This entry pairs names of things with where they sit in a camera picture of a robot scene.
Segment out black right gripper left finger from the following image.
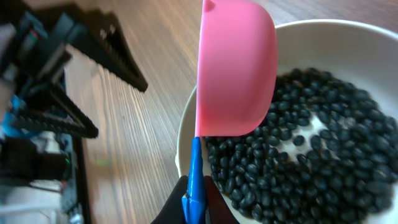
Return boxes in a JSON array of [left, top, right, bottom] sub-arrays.
[[151, 175, 188, 224]]

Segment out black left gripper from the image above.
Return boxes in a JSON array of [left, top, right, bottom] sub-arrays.
[[1, 4, 148, 138]]

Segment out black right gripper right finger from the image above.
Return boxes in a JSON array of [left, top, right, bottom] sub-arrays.
[[205, 176, 239, 224]]

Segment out pink scoop with blue handle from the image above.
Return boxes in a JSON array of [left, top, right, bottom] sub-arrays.
[[182, 0, 278, 223]]

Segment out white bowl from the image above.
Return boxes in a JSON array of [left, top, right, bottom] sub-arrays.
[[175, 19, 397, 223]]

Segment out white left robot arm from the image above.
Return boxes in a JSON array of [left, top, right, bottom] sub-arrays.
[[1, 1, 148, 223]]

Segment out black beans in bowl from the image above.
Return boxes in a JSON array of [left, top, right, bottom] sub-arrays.
[[205, 68, 397, 223]]

